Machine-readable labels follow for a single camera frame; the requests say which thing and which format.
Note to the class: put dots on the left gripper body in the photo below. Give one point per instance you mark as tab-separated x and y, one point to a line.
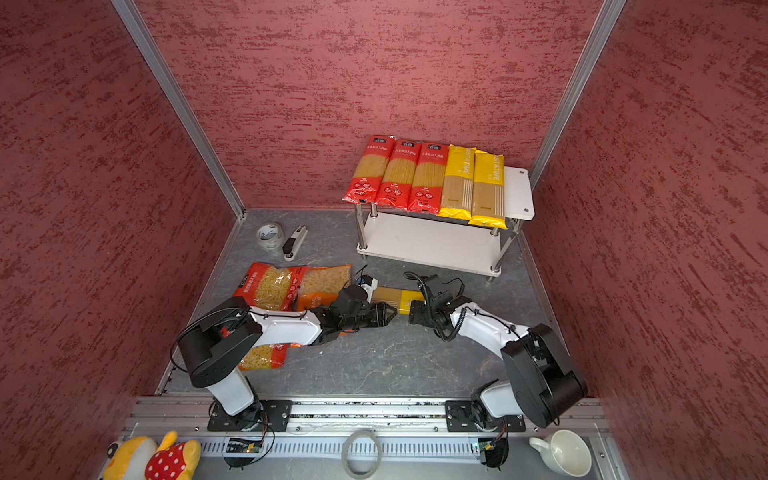
371	315

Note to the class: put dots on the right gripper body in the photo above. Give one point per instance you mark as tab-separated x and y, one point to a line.
423	314

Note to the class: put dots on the yellow spaghetti bag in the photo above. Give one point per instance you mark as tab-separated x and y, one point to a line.
488	191
397	298

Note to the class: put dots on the yellow spaghetti bag crosswise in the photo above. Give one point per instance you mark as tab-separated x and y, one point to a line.
457	190

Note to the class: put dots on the red spaghetti bag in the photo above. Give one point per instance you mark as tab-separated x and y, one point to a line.
427	184
368	175
398	178

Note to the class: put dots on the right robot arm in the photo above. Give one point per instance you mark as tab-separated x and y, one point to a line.
542	382

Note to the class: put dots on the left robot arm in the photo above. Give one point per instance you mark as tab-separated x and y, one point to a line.
213	346

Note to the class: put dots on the white two-tier shelf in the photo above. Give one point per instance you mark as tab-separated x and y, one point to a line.
439	242

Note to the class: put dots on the orange macaroni bag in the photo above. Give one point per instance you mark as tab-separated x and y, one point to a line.
316	286

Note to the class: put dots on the black white stapler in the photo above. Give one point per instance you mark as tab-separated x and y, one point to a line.
293	243

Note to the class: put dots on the red fusilli bag upper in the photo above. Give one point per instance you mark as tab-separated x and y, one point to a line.
270	288

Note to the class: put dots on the red fusilli bag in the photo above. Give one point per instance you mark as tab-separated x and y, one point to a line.
264	357
270	288

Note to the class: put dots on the red fusilli bag lower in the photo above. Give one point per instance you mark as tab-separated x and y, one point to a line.
264	357

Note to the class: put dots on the clear packing tape roll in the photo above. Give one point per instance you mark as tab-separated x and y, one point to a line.
270	236

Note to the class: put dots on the white ceramic cup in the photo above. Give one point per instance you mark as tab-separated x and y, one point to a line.
564	452

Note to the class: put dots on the yellow plush toy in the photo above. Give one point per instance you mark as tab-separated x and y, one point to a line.
143	458

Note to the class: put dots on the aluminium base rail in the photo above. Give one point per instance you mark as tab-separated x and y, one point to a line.
387	428

